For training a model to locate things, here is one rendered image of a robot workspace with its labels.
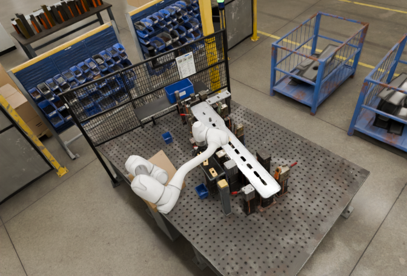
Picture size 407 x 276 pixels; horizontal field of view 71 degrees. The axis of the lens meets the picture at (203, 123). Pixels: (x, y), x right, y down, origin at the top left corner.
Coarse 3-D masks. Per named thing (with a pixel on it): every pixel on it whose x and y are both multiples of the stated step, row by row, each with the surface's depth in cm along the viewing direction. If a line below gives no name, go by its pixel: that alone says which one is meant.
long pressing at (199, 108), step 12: (192, 108) 320; (204, 108) 318; (204, 120) 304; (216, 120) 301; (228, 132) 287; (228, 144) 276; (240, 144) 274; (228, 156) 266; (240, 156) 264; (252, 156) 262; (240, 168) 254; (264, 168) 252; (252, 180) 244; (264, 180) 243; (264, 192) 234; (276, 192) 234
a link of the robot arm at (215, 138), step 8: (208, 136) 211; (216, 136) 208; (224, 136) 208; (208, 144) 210; (216, 144) 208; (224, 144) 210; (208, 152) 205; (192, 160) 204; (200, 160) 204; (184, 168) 201; (192, 168) 204; (176, 176) 198; (184, 176) 201; (168, 184) 196; (176, 184) 194
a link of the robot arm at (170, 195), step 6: (168, 186) 194; (168, 192) 189; (174, 192) 191; (162, 198) 185; (168, 198) 188; (174, 198) 190; (156, 204) 188; (162, 204) 186; (168, 204) 187; (174, 204) 191; (162, 210) 186; (168, 210) 188
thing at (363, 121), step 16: (400, 48) 387; (384, 64) 360; (368, 80) 323; (400, 80) 371; (368, 96) 375; (384, 96) 356; (400, 96) 347; (368, 112) 393; (384, 112) 336; (400, 112) 342; (352, 128) 378; (368, 128) 373; (384, 128) 362; (400, 128) 362; (400, 144) 349
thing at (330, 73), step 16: (320, 16) 455; (336, 16) 434; (288, 32) 420; (272, 48) 408; (288, 48) 389; (336, 48) 374; (272, 64) 426; (304, 64) 434; (320, 64) 363; (336, 64) 432; (352, 64) 456; (272, 80) 446; (288, 80) 464; (304, 80) 398; (320, 80) 379; (336, 80) 448; (288, 96) 439; (304, 96) 433; (320, 96) 428
